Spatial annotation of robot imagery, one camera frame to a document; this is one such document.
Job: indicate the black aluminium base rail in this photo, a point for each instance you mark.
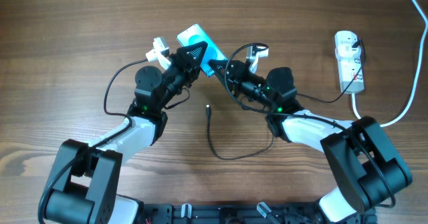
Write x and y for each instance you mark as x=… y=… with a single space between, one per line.
x=289 y=213

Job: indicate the white power strip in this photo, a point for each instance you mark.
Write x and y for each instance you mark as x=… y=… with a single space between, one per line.
x=348 y=54

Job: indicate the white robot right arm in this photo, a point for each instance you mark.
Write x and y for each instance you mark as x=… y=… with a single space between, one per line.
x=366 y=166

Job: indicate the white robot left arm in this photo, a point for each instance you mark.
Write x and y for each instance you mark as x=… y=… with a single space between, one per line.
x=82 y=185

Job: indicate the smartphone with teal screen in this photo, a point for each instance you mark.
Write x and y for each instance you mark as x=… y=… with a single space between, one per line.
x=195 y=34

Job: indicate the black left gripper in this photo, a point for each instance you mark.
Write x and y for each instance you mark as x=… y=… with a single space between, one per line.
x=187 y=65

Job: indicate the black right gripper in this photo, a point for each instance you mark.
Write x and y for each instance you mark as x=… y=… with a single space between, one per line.
x=239 y=71

